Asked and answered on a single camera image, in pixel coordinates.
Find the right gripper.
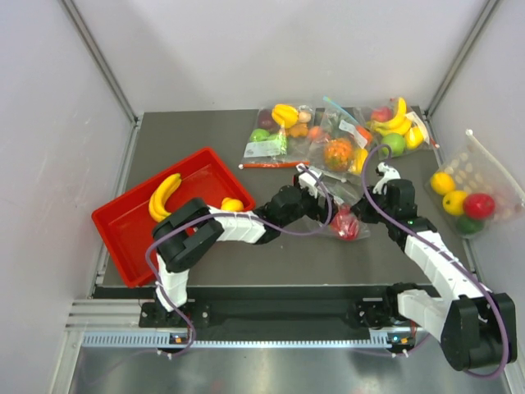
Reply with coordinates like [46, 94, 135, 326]
[351, 186, 395, 225]

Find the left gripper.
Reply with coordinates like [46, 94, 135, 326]
[280, 173, 340, 228]

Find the zip bag with bananas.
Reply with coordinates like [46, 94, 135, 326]
[320, 178, 371, 241]

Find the red fake dragon fruit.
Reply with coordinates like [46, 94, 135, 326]
[331, 205, 359, 241]

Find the yellow fake lemon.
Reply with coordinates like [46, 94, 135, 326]
[221, 197, 244, 212]

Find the yellow fake banana bunch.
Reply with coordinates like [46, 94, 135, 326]
[148, 173, 181, 222]

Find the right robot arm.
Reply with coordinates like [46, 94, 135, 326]
[351, 170, 518, 379]

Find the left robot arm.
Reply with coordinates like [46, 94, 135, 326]
[146, 186, 338, 326]

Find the zip bag with orange fruit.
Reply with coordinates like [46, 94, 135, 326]
[308, 97, 374, 180]

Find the zip bag with green fruit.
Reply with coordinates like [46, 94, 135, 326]
[240, 103, 315, 169]

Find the zip bag with banana apple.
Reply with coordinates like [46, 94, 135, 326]
[362, 96, 440, 158]

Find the zip bag with lemons tomato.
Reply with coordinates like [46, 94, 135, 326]
[426, 130, 524, 239]

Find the red plastic tray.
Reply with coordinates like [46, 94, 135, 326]
[92, 147, 255, 288]

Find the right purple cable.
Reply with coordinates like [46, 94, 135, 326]
[360, 143, 512, 378]

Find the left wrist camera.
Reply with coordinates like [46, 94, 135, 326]
[293, 163, 326, 199]

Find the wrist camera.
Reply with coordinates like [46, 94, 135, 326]
[293, 163, 326, 199]
[372, 162, 400, 195]

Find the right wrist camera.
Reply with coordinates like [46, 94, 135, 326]
[372, 162, 400, 195]

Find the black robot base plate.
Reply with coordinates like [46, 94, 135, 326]
[139, 286, 406, 330]

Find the perforated cable duct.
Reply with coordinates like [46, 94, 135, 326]
[80, 328, 416, 350]

